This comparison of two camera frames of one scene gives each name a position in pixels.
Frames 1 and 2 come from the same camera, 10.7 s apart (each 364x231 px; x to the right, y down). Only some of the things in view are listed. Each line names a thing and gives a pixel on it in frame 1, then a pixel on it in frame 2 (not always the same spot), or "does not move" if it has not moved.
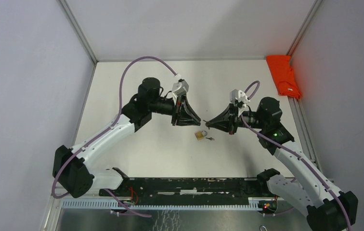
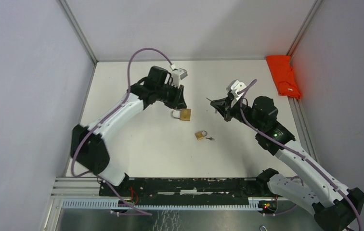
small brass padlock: (200, 135) does not move
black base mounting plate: (193, 191) does not move
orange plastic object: (283, 76) does not move
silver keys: (207, 123) -> (216, 110)
